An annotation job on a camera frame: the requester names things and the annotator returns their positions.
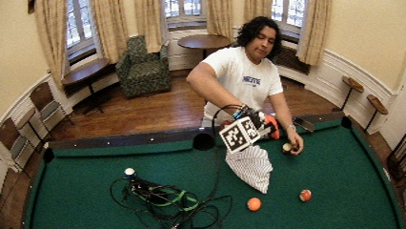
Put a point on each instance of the dark red striped billiard ball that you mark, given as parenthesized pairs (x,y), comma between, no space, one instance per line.
(287,147)

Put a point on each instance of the white striped cloth bag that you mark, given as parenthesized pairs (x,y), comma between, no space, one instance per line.
(252,168)

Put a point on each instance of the grey flat device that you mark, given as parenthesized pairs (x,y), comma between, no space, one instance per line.
(304,124)

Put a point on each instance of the white marker cube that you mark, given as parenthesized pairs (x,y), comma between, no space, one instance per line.
(239,135)

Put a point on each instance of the green felt pool table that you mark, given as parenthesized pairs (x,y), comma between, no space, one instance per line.
(338,178)

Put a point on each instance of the white printed t-shirt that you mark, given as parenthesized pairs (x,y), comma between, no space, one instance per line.
(241,73)

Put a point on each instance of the orange billiard ball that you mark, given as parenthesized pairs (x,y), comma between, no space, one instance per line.
(253,204)

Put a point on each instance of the dark radiator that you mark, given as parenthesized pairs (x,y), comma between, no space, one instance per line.
(292,59)

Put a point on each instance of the person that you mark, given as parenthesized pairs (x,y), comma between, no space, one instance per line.
(257,41)

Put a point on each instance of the round wooden table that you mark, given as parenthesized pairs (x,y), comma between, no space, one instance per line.
(205,41)

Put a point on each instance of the green patterned armchair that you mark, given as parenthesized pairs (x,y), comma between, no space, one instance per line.
(144,68)

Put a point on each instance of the window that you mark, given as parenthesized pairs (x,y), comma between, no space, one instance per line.
(184,8)
(288,11)
(79,22)

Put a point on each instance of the blue and white billiard ball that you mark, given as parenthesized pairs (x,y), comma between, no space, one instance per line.
(129,172)

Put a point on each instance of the half-round wooden side table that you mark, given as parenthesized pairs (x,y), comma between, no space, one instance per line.
(84,71)

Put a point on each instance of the wooden chair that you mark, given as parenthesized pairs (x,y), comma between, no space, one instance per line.
(15,143)
(47,101)

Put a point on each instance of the row of beige curtains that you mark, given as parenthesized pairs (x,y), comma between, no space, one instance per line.
(51,35)

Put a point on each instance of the small wooden wall ledge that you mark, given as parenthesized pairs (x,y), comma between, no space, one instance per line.
(353,84)
(377,104)

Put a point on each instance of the dark picture frame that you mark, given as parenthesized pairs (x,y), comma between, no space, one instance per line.
(31,5)

